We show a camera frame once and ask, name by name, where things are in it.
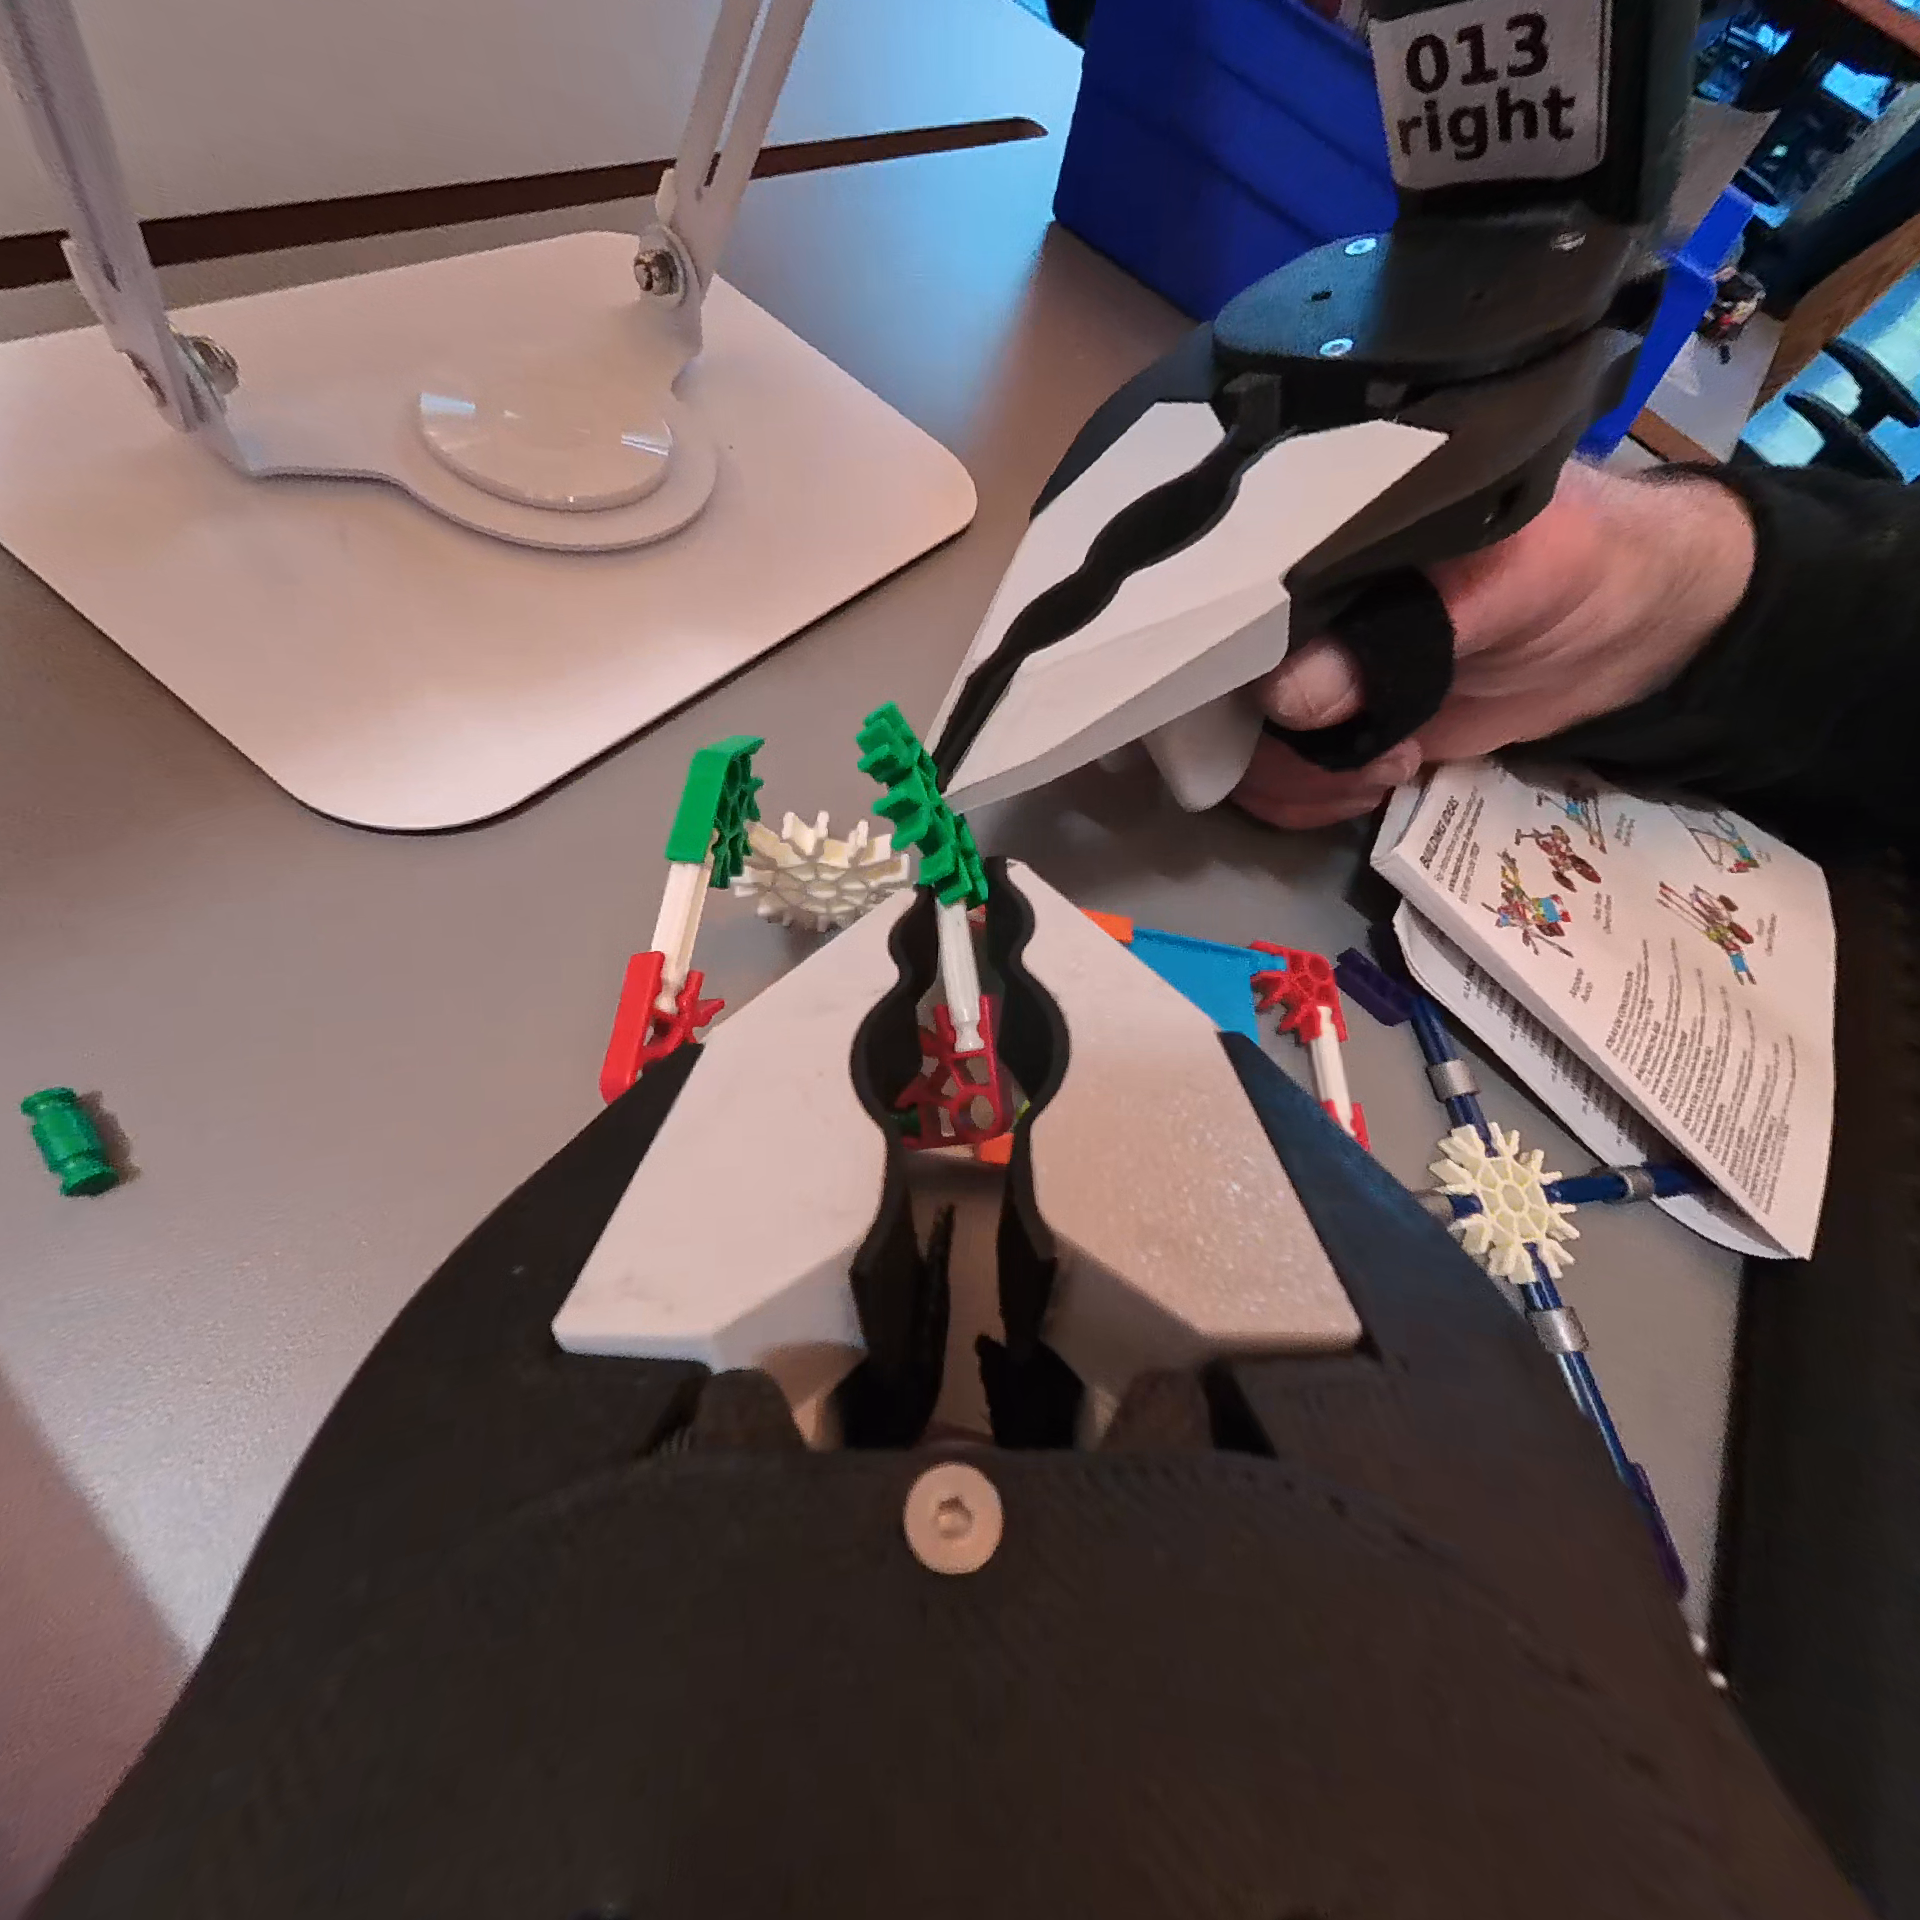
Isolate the green toy connector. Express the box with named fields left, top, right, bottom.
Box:
left=854, top=702, right=994, bottom=910
left=663, top=736, right=767, bottom=886

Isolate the blue rod cross toy assembly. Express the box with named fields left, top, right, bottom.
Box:
left=1332, top=943, right=1704, bottom=1600

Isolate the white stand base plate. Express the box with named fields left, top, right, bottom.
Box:
left=0, top=231, right=981, bottom=835

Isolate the colour printed instruction booklet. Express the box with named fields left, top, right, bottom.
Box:
left=1366, top=757, right=1839, bottom=1261

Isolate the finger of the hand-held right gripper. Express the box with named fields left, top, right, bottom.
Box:
left=928, top=393, right=1244, bottom=759
left=932, top=422, right=1452, bottom=812

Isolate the white instruction leaflet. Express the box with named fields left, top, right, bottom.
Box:
left=1395, top=900, right=1787, bottom=1260

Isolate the black office chair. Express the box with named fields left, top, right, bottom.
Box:
left=1740, top=329, right=1920, bottom=485

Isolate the colourful toy construction frame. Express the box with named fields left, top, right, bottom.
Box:
left=598, top=731, right=1373, bottom=1164

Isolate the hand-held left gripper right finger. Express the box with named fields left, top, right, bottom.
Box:
left=972, top=856, right=1364, bottom=1448

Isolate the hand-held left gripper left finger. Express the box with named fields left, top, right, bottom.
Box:
left=550, top=892, right=963, bottom=1448

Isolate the green toy spool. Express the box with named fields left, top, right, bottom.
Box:
left=18, top=1086, right=122, bottom=1203

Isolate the clear round disc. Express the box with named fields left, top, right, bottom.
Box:
left=416, top=382, right=676, bottom=511

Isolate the person's right forearm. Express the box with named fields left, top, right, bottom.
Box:
left=1546, top=457, right=1920, bottom=863

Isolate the person's right hand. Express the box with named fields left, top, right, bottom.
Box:
left=1236, top=457, right=1760, bottom=829

